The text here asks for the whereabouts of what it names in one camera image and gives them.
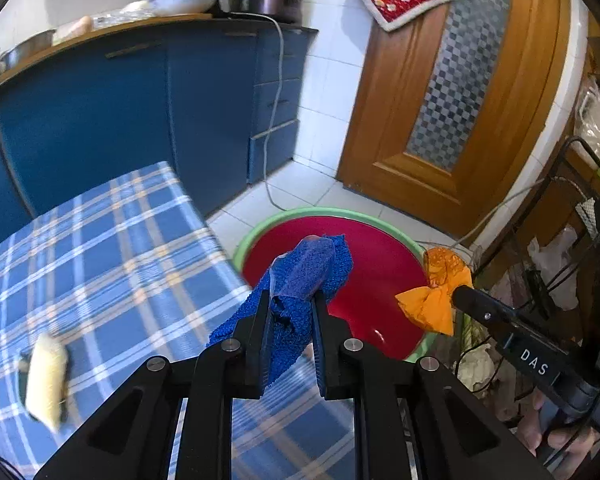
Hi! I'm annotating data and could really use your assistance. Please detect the yellow sponge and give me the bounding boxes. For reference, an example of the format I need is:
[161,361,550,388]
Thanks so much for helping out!
[17,333,72,435]

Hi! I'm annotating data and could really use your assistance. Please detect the person's right hand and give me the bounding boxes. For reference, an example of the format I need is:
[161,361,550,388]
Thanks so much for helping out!
[516,391,600,467]

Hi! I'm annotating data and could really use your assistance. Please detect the orange cloth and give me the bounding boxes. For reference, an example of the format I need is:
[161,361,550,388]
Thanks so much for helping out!
[394,247,474,336]

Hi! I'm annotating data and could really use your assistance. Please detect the black wire rack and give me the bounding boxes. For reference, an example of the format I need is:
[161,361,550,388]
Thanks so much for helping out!
[460,135,600,411]

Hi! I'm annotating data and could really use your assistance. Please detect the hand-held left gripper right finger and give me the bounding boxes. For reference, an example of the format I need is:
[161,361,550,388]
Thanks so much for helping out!
[310,294,554,480]

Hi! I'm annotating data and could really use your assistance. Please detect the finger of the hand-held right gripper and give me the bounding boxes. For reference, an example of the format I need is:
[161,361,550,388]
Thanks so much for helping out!
[452,284,521,333]

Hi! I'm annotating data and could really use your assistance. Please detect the white food bag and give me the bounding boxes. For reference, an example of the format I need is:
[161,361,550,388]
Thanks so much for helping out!
[122,0,156,17]

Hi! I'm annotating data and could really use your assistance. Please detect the blue knitted cloth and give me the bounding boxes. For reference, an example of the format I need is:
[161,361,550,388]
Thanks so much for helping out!
[207,232,354,397]

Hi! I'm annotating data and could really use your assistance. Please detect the blue plaid tablecloth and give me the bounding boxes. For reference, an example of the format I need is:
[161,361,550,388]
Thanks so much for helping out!
[0,161,361,480]

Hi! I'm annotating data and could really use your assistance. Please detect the blue drawer unit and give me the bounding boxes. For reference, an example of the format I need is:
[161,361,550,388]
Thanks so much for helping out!
[246,25,319,187]

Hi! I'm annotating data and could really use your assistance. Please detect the wooden door with glass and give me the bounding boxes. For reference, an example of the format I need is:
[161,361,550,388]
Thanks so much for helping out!
[336,0,577,242]

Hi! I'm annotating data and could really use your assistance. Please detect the blue kitchen cabinet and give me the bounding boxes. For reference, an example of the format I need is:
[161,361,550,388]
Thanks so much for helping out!
[0,19,261,261]

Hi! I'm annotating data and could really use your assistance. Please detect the dark rice cooker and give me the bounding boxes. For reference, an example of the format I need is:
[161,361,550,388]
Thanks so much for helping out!
[229,0,304,25]

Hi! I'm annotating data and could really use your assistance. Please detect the grey power cable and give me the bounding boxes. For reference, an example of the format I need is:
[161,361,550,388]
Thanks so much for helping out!
[230,11,293,212]

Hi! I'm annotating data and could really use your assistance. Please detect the steel mixing bowl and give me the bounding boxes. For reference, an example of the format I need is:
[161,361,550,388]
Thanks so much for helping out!
[2,29,57,70]

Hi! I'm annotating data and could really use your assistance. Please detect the white ceramic bowl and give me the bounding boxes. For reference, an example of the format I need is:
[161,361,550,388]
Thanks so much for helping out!
[147,0,220,16]

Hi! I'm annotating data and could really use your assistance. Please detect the white plastic bag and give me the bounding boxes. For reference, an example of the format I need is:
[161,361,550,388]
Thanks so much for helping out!
[527,225,581,312]

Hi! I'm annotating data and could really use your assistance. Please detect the clear plastic bag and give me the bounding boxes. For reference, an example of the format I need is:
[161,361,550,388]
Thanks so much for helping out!
[572,74,600,163]

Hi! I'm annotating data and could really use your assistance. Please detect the red basin with green rim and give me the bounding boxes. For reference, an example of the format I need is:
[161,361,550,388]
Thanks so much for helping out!
[232,207,439,362]

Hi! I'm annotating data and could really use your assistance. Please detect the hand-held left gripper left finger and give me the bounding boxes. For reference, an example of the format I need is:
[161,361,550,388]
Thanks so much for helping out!
[32,287,274,480]

